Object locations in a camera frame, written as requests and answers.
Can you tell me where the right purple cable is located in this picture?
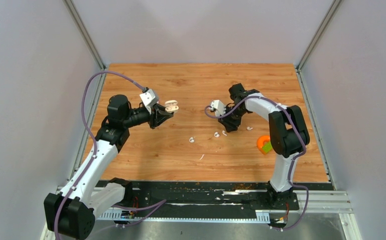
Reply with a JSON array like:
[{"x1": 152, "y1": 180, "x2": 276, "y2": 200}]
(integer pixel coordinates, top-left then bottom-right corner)
[{"x1": 204, "y1": 96, "x2": 309, "y2": 232}]

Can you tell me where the green building block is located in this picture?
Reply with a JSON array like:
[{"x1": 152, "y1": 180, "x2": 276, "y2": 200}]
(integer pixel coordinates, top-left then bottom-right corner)
[{"x1": 261, "y1": 141, "x2": 272, "y2": 154}]

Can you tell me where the white slotted cable duct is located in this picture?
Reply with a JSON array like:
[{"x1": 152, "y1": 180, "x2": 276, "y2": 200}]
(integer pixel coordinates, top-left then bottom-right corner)
[{"x1": 98, "y1": 210, "x2": 271, "y2": 224}]

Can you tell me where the orange ring toy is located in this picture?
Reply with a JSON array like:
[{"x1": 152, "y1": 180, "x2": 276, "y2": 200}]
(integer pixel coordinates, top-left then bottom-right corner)
[{"x1": 256, "y1": 135, "x2": 271, "y2": 155}]

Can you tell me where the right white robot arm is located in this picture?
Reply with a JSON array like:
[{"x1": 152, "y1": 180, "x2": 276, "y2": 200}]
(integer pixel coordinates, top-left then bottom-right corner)
[{"x1": 207, "y1": 83, "x2": 310, "y2": 209}]

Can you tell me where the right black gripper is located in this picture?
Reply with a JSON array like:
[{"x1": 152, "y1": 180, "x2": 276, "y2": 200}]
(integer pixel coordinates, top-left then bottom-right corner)
[{"x1": 218, "y1": 105, "x2": 247, "y2": 133}]

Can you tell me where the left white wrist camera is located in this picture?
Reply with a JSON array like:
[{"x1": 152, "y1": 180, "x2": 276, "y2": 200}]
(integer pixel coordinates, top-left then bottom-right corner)
[{"x1": 139, "y1": 87, "x2": 160, "y2": 115}]

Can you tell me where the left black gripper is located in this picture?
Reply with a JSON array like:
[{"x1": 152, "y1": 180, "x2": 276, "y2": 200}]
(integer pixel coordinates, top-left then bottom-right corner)
[{"x1": 123, "y1": 102, "x2": 174, "y2": 129}]

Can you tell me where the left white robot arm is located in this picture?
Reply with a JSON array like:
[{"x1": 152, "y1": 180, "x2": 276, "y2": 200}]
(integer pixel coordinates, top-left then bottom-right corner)
[{"x1": 44, "y1": 92, "x2": 179, "y2": 240}]

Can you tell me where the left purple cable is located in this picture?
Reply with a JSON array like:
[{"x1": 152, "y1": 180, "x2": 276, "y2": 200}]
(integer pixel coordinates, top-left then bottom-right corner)
[{"x1": 53, "y1": 70, "x2": 168, "y2": 240}]

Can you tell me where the white gold earbud case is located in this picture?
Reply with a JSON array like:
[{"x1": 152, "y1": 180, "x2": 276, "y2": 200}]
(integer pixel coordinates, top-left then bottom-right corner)
[{"x1": 165, "y1": 100, "x2": 179, "y2": 114}]

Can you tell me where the purple cable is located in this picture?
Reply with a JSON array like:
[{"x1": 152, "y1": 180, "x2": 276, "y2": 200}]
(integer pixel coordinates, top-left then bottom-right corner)
[
  {"x1": 53, "y1": 70, "x2": 168, "y2": 240},
  {"x1": 204, "y1": 96, "x2": 309, "y2": 232}
]

